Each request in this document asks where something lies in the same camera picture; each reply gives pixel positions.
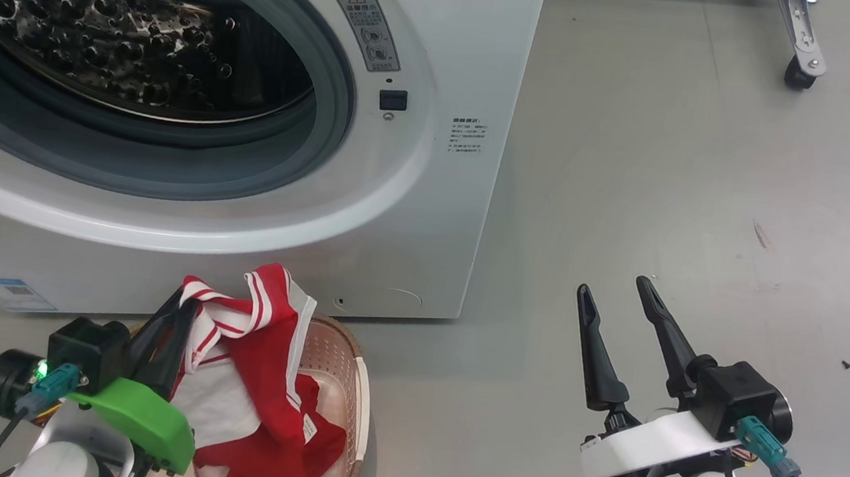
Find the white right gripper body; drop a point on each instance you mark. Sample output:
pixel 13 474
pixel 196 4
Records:
pixel 656 444

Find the teal left camera connector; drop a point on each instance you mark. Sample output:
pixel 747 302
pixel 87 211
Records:
pixel 50 387

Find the perforated steel washer drum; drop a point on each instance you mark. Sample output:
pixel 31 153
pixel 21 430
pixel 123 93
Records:
pixel 99 30

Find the blue energy label sticker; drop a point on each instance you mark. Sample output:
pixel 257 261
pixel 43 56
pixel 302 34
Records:
pixel 10 294

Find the teal right camera connector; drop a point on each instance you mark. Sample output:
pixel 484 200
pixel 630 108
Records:
pixel 762 448

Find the cream perforated laundry basket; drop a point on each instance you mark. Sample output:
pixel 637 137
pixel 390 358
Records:
pixel 340 372

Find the small black text label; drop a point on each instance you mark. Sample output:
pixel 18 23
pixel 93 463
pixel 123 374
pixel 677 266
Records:
pixel 467 135

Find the grey warning sticker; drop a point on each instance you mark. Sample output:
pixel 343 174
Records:
pixel 366 30

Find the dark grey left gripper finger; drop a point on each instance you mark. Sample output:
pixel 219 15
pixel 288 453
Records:
pixel 149 344
pixel 175 358

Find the grey metal caster leg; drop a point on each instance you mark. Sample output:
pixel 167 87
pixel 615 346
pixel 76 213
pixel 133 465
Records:
pixel 805 41

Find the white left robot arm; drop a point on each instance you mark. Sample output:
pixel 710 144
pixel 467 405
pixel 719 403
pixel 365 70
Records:
pixel 66 461

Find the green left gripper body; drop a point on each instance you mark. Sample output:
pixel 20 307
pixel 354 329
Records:
pixel 145 422

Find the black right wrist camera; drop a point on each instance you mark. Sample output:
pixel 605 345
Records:
pixel 740 394

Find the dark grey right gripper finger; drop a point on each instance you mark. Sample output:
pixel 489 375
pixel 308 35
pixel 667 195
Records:
pixel 667 335
pixel 601 368

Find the white front-load washing machine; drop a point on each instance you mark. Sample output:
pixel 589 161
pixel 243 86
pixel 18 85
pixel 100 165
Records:
pixel 408 252

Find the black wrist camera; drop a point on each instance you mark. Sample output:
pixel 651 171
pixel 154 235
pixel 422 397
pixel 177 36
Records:
pixel 740 394
pixel 89 353

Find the black door latch socket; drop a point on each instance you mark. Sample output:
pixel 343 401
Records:
pixel 393 100

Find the red and white jersey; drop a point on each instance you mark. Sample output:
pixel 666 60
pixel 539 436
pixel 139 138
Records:
pixel 268 380

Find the teal camera connector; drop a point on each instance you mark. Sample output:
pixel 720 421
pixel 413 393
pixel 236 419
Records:
pixel 50 387
pixel 762 448

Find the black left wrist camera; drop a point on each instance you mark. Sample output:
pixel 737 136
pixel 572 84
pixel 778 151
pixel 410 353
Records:
pixel 89 353

